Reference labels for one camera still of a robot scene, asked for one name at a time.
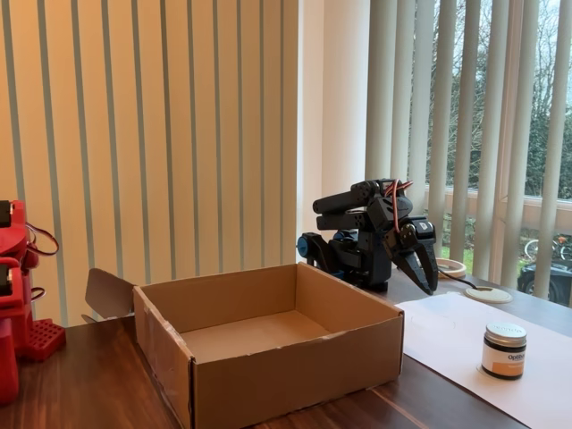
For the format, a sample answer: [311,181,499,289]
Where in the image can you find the open cardboard box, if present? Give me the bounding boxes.
[82,262,406,429]

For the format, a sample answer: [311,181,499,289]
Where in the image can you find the white paper sheet with circles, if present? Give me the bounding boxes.
[395,290,572,429]

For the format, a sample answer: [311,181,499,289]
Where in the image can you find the masking tape roll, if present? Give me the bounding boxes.
[435,257,467,279]

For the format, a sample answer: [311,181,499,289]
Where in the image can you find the white vertical window blinds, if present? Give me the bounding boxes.
[0,0,299,327]
[366,0,572,309]

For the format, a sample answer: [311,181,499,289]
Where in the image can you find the thin black cable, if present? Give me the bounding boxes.
[437,267,482,294]

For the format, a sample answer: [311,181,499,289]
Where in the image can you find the red leader robot arm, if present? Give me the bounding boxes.
[0,199,67,406]

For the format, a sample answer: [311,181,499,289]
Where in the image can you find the black blue table clamp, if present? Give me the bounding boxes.
[297,231,345,281]

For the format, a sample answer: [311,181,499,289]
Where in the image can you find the dark parked car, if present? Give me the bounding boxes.
[517,261,572,307]

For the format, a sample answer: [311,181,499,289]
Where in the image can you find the white round cable grommet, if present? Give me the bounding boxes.
[464,285,514,305]

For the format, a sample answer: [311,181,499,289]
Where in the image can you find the small jar with silver lid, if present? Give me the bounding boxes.
[481,321,528,381]

